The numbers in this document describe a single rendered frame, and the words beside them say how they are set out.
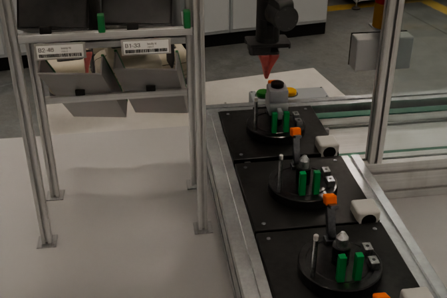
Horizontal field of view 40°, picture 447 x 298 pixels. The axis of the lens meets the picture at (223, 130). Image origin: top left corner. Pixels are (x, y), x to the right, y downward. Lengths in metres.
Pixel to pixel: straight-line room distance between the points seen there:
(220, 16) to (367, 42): 3.37
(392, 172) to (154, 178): 0.56
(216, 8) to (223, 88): 2.67
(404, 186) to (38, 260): 0.81
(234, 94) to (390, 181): 0.67
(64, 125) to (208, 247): 0.68
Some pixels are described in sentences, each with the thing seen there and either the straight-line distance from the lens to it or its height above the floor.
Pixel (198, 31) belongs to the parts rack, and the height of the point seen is 1.30.
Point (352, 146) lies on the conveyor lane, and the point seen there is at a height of 0.92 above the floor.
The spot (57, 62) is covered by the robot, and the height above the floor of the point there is 0.81.
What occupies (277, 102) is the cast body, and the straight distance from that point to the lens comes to 1.42.
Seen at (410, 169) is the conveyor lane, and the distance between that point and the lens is 1.45.
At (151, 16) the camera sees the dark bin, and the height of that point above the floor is 1.32.
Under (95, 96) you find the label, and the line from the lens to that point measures 1.35.
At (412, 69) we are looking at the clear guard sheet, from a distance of 1.34.
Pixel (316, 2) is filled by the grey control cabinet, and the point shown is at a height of 0.28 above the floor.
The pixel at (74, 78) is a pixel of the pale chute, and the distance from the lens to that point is 1.29.
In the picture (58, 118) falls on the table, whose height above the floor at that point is 0.86.
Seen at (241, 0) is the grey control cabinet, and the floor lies 0.34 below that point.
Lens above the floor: 1.67
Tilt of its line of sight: 29 degrees down
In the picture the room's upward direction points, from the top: straight up
